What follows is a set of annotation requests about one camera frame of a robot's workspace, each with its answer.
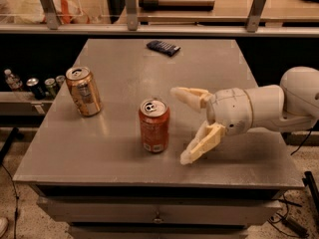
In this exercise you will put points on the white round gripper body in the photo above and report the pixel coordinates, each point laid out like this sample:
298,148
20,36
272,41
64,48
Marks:
230,112

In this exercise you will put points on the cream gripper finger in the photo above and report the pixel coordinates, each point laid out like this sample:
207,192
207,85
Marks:
196,99
207,138

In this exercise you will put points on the red coke can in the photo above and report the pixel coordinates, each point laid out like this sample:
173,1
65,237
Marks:
154,117

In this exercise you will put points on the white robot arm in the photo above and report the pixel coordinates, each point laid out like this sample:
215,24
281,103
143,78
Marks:
293,105

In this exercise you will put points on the dark blue rxbar wrapper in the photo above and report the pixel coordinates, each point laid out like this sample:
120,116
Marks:
163,47

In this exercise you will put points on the gold soda can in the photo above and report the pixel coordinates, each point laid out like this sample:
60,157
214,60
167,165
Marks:
83,90

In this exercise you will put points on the silver shelf can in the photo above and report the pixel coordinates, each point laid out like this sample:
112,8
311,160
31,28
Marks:
60,80

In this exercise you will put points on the green shelf can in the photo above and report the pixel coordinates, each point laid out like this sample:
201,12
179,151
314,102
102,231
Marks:
51,86

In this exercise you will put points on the dark blue shelf can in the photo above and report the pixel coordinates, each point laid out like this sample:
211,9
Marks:
35,87

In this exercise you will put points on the grey cabinet drawer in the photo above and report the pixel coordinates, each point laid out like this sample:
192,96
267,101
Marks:
237,212

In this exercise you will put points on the clear plastic water bottle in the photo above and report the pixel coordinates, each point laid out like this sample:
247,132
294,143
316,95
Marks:
13,81

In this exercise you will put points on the metal drawer handle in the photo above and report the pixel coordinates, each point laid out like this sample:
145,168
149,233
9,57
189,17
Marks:
157,219

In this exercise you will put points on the right metal rail bracket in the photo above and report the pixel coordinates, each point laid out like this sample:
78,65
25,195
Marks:
254,15

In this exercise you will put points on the metal rail bracket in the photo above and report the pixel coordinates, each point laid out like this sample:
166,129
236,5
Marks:
132,15
52,20
254,15

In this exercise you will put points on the middle metal rail bracket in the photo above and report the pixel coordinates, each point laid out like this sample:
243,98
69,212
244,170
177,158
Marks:
132,15

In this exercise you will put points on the left metal rail bracket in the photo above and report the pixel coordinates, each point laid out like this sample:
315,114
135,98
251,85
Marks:
52,20

